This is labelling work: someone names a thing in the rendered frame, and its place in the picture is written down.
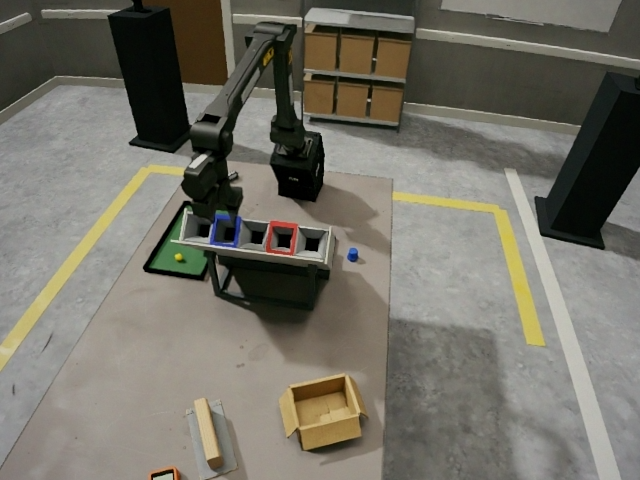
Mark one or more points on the red square band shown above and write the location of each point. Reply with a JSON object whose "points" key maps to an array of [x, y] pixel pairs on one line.
{"points": [[281, 224]]}

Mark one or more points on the blue square band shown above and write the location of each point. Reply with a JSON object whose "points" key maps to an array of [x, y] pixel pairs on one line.
{"points": [[225, 217]]}

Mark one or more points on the blue plug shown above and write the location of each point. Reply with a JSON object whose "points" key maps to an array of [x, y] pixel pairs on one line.
{"points": [[352, 255]]}

